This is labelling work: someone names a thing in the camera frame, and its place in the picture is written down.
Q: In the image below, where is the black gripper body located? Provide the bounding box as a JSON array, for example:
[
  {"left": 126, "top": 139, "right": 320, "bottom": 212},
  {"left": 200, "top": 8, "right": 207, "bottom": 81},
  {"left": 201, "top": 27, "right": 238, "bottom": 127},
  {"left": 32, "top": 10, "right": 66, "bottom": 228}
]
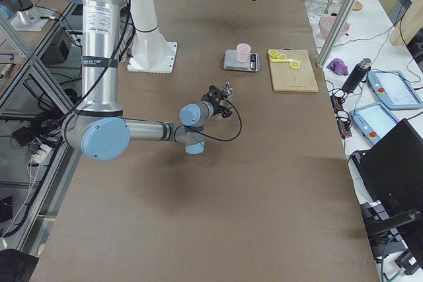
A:
[{"left": 201, "top": 88, "right": 223, "bottom": 116}]

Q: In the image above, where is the pink plastic cup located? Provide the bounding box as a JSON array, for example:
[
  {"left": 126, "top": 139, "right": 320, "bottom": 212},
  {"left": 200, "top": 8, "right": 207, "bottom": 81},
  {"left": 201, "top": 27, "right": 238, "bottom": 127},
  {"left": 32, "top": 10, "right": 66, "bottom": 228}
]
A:
[{"left": 236, "top": 43, "right": 250, "bottom": 63}]

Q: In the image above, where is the glass sauce bottle metal spout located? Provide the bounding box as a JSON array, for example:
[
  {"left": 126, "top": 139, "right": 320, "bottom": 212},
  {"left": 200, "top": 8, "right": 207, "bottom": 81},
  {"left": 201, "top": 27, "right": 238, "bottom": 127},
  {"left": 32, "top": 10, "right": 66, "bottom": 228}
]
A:
[{"left": 221, "top": 81, "right": 233, "bottom": 110}]

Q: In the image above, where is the silver digital kitchen scale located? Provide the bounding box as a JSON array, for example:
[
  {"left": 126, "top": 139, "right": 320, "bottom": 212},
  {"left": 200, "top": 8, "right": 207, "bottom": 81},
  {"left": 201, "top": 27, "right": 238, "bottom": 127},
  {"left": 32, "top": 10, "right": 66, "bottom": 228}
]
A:
[{"left": 223, "top": 50, "right": 260, "bottom": 72}]

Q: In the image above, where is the yellow plastic knife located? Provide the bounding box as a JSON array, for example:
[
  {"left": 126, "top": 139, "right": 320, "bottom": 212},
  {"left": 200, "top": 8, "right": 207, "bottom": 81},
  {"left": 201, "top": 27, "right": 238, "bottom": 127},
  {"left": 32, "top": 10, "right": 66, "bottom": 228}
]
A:
[{"left": 270, "top": 59, "right": 295, "bottom": 63}]

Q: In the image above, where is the wooden cutting board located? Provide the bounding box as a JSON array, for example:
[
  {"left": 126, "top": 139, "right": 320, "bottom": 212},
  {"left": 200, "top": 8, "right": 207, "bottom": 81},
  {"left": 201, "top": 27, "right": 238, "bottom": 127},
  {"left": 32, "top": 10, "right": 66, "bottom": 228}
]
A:
[{"left": 268, "top": 49, "right": 319, "bottom": 92}]

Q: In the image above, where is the lemon slice middle of row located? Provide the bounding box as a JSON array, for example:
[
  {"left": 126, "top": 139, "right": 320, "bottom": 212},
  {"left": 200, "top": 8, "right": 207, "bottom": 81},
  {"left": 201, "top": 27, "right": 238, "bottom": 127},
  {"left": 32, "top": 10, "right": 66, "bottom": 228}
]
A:
[{"left": 272, "top": 52, "right": 282, "bottom": 59}]

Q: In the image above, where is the pink bowl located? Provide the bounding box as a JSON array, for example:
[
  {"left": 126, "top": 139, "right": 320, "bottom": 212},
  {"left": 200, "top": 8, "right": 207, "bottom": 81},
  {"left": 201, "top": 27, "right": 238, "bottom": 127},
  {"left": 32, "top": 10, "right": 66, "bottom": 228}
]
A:
[{"left": 319, "top": 16, "right": 350, "bottom": 39}]

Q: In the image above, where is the lemon slice single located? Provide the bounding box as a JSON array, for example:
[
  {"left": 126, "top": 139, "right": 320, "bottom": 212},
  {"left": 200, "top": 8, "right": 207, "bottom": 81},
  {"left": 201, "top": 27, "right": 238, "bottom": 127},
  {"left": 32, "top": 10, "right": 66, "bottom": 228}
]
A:
[{"left": 289, "top": 60, "right": 301, "bottom": 69}]

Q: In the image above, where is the purple cloth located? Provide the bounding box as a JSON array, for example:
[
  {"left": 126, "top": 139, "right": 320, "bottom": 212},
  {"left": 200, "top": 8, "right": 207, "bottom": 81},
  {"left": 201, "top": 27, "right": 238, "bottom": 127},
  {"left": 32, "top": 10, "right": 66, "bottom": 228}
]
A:
[{"left": 327, "top": 58, "right": 348, "bottom": 75}]

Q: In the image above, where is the black power strip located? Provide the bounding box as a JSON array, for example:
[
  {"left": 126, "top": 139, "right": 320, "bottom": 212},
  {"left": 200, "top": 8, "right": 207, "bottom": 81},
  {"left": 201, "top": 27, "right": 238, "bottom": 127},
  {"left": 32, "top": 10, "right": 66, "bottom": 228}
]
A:
[{"left": 330, "top": 95, "right": 352, "bottom": 139}]

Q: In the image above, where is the black thermos bottle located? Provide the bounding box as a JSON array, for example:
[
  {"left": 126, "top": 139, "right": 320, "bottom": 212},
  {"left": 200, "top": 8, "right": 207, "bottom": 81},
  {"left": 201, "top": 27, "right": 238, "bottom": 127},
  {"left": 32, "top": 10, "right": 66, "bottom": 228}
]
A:
[{"left": 341, "top": 58, "right": 371, "bottom": 93}]

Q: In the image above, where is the near teach pendant tablet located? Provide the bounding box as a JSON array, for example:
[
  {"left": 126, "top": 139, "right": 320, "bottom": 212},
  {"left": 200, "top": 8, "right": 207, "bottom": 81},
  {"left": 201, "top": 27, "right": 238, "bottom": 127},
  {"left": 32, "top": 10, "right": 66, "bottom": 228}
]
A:
[{"left": 350, "top": 102, "right": 399, "bottom": 145}]

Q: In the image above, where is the teach pendant tablet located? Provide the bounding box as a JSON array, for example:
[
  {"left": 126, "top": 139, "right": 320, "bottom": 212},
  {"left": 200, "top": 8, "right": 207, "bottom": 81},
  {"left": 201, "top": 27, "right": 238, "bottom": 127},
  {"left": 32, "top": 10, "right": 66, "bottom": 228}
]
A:
[
  {"left": 350, "top": 102, "right": 399, "bottom": 145},
  {"left": 367, "top": 71, "right": 422, "bottom": 110}
]

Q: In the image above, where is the far teach pendant tablet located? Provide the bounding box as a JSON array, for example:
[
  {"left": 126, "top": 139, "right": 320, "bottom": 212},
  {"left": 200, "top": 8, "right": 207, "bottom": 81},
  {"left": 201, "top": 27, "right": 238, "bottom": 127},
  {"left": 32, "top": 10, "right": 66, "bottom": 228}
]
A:
[{"left": 367, "top": 71, "right": 422, "bottom": 110}]

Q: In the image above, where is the black monitor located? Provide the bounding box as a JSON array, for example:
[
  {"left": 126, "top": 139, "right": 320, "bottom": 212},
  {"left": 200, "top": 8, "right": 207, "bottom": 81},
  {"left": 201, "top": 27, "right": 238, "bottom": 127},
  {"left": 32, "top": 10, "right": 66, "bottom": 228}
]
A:
[{"left": 352, "top": 119, "right": 422, "bottom": 213}]

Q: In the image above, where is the black monitor stand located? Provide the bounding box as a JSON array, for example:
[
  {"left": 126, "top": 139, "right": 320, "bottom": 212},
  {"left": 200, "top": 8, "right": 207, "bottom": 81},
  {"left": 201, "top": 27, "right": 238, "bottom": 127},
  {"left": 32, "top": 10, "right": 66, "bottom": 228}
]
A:
[{"left": 360, "top": 202, "right": 422, "bottom": 258}]

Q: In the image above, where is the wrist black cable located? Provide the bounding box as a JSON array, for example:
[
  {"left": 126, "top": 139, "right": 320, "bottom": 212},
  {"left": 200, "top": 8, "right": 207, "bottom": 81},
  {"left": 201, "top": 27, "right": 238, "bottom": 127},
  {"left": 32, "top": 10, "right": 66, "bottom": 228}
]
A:
[{"left": 194, "top": 98, "right": 243, "bottom": 142}]

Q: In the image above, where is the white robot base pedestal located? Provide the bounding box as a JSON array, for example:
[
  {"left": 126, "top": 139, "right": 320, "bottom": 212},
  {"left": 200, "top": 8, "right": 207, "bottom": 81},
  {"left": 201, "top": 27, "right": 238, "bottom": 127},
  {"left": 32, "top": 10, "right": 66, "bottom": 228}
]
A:
[{"left": 128, "top": 0, "right": 178, "bottom": 74}]

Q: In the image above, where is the aluminium frame post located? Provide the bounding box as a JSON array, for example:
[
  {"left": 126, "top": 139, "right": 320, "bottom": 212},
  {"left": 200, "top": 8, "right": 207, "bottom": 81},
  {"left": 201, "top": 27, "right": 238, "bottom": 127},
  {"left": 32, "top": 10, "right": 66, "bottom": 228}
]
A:
[{"left": 316, "top": 0, "right": 357, "bottom": 69}]

